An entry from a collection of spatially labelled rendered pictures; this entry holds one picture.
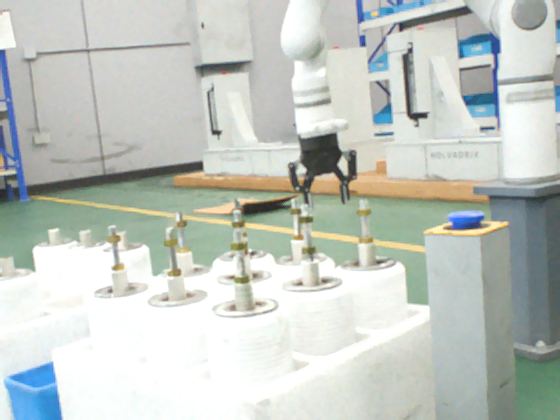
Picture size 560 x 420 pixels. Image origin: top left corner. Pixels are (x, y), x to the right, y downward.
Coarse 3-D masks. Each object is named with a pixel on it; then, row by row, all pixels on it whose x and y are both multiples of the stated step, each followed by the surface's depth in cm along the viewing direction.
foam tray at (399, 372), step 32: (416, 320) 99; (64, 352) 103; (96, 352) 101; (352, 352) 89; (384, 352) 92; (416, 352) 97; (64, 384) 104; (96, 384) 98; (128, 384) 92; (160, 384) 88; (192, 384) 84; (224, 384) 83; (288, 384) 81; (320, 384) 84; (352, 384) 88; (384, 384) 93; (416, 384) 98; (64, 416) 106; (96, 416) 100; (128, 416) 94; (160, 416) 89; (192, 416) 85; (224, 416) 81; (256, 416) 77; (288, 416) 80; (320, 416) 84; (352, 416) 88; (384, 416) 93; (416, 416) 98
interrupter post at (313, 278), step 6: (306, 264) 93; (312, 264) 92; (318, 264) 93; (306, 270) 93; (312, 270) 93; (318, 270) 93; (306, 276) 93; (312, 276) 93; (318, 276) 93; (306, 282) 93; (312, 282) 93; (318, 282) 93
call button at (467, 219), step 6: (450, 216) 85; (456, 216) 84; (462, 216) 84; (468, 216) 84; (474, 216) 83; (480, 216) 84; (456, 222) 84; (462, 222) 84; (468, 222) 84; (474, 222) 84; (480, 222) 85; (456, 228) 85; (462, 228) 84; (468, 228) 84
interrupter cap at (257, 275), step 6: (252, 270) 106; (258, 270) 105; (264, 270) 104; (222, 276) 104; (228, 276) 104; (252, 276) 103; (258, 276) 102; (264, 276) 101; (270, 276) 101; (216, 282) 102; (222, 282) 100; (228, 282) 99; (252, 282) 99
